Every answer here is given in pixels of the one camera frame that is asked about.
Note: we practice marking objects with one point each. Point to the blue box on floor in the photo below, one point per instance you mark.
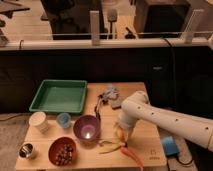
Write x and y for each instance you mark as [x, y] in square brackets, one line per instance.
[169, 146]

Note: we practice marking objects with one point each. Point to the purple bowl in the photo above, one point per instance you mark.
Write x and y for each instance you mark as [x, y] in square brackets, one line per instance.
[87, 128]

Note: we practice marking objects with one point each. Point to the white rail post right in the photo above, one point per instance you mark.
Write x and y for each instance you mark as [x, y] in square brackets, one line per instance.
[191, 26]

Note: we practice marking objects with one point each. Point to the white rail post left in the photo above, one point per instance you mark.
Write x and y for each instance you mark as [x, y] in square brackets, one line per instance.
[95, 28]

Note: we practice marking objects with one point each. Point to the white rail post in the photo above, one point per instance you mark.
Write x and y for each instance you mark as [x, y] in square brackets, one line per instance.
[191, 26]
[95, 28]

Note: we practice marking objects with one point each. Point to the black office chair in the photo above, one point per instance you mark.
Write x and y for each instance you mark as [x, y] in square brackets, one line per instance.
[70, 19]

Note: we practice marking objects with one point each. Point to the grey crumpled cloth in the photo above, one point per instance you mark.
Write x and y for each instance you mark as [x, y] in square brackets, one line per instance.
[111, 93]

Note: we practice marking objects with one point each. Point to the white paper cup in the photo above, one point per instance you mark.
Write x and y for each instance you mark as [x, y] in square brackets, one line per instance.
[39, 121]

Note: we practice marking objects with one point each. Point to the orange carrot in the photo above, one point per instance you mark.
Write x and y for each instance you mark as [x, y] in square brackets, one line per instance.
[128, 152]

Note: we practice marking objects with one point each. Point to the wooden board table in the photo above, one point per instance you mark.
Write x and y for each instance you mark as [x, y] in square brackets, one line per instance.
[145, 142]

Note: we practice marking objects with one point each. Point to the red yellow apple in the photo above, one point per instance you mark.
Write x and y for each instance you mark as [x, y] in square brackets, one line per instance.
[120, 134]

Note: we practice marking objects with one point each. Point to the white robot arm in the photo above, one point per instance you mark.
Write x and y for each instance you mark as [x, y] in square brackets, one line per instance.
[195, 129]

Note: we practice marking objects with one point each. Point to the brown bowl with nuts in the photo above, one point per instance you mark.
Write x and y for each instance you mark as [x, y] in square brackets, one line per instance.
[62, 152]

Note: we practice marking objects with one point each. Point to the white horizontal rail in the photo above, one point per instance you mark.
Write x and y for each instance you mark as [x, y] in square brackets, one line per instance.
[104, 44]

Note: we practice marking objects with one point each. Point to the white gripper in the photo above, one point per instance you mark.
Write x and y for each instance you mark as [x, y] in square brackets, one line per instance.
[127, 133]

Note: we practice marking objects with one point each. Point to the blue plastic cup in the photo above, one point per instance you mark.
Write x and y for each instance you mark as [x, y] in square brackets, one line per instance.
[64, 120]

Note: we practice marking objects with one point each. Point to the small metal cup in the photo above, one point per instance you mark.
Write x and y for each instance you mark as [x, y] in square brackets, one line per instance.
[27, 151]

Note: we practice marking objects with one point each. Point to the green plastic tray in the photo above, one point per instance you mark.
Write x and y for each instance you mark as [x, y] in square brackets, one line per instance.
[57, 96]

